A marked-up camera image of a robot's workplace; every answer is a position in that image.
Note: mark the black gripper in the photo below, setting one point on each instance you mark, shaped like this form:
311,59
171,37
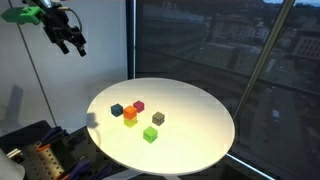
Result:
60,26

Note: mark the orange building block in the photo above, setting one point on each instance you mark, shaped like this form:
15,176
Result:
130,112

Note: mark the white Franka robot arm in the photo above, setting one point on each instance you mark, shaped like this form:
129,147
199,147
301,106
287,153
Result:
46,2

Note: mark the blue building block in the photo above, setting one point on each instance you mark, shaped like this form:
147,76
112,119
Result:
116,110

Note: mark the magenta building block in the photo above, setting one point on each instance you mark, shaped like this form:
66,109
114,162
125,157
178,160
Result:
139,106

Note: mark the yellow-green building block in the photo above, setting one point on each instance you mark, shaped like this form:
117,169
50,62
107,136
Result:
130,123

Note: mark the grey building block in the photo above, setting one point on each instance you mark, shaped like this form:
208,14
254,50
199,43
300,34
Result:
158,119

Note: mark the green building block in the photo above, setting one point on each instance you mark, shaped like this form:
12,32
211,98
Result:
150,134

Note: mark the thin diagonal rod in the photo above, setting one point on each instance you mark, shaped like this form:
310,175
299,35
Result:
33,68

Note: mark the clamp with orange tip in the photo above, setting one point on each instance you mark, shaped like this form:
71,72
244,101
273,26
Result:
50,135

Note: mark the perforated metal board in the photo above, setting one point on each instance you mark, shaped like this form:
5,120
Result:
43,163

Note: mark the white plastic object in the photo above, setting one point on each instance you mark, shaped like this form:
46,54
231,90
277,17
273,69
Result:
10,168

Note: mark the diagonal metal pole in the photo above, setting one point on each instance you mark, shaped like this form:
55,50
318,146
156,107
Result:
266,53

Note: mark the dark window frame post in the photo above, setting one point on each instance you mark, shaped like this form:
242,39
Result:
131,40

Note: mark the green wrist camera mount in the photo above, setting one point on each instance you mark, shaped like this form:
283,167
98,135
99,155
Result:
21,15

